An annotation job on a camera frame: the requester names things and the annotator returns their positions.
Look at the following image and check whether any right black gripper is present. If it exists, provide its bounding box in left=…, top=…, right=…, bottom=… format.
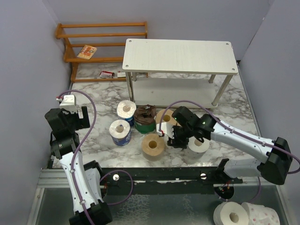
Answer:
left=167, top=124, right=194, bottom=148

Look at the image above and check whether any white dotted roll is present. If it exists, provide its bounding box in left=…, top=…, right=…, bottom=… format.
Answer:
left=167, top=126, right=189, bottom=149
left=187, top=137, right=210, bottom=159

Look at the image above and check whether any blue roll front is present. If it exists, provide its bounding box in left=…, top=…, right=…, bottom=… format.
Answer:
left=109, top=120, right=131, bottom=146

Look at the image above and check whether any blue roll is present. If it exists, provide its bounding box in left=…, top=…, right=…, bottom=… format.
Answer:
left=109, top=120, right=131, bottom=146
left=117, top=100, right=136, bottom=127

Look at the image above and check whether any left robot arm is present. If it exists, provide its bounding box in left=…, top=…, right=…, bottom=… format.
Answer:
left=45, top=106, right=113, bottom=225

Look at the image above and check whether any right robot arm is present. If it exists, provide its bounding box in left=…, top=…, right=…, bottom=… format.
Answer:
left=157, top=106, right=293, bottom=185

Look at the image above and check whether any white two-tier shelf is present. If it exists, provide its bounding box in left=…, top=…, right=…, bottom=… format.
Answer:
left=122, top=38, right=238, bottom=109

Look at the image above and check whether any tan paper roll rear-left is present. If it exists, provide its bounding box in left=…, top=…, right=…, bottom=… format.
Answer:
left=155, top=109, right=180, bottom=131

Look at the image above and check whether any tan paper roll front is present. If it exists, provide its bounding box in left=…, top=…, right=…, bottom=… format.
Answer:
left=141, top=134, right=165, bottom=161

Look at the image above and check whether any brown roll green wrapper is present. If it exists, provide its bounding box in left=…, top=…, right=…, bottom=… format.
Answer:
left=134, top=105, right=156, bottom=134

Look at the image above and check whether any red white small box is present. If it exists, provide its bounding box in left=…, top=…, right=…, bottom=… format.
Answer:
left=99, top=70, right=114, bottom=79

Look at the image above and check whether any small white card box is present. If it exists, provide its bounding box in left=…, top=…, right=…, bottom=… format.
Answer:
left=117, top=71, right=126, bottom=78

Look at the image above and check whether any orange wooden rack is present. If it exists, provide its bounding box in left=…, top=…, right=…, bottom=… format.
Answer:
left=55, top=21, right=148, bottom=83

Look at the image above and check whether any orange snack packet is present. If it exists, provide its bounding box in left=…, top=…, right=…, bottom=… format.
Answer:
left=77, top=45, right=97, bottom=60

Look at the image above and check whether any white roll on floor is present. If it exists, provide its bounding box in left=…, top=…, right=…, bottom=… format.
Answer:
left=213, top=202, right=249, bottom=225

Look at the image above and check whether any dotted roll on floor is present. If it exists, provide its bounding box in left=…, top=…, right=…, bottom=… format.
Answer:
left=241, top=202, right=280, bottom=225

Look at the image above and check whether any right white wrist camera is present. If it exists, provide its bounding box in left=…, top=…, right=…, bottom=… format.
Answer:
left=156, top=122, right=174, bottom=139

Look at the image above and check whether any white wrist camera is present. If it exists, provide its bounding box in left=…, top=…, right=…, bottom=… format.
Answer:
left=156, top=122, right=174, bottom=139
left=56, top=95, right=78, bottom=114

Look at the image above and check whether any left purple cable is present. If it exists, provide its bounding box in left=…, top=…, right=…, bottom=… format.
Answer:
left=57, top=90, right=134, bottom=225

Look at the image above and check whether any purple cable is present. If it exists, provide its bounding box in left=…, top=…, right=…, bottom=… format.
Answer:
left=57, top=90, right=134, bottom=225
left=158, top=100, right=300, bottom=204

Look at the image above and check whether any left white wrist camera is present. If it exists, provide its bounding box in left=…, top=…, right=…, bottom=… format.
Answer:
left=56, top=95, right=78, bottom=114

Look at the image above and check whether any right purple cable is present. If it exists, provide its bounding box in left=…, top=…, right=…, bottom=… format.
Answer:
left=158, top=100, right=300, bottom=204

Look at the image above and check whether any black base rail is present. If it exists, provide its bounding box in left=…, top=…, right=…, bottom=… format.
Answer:
left=97, top=159, right=242, bottom=195

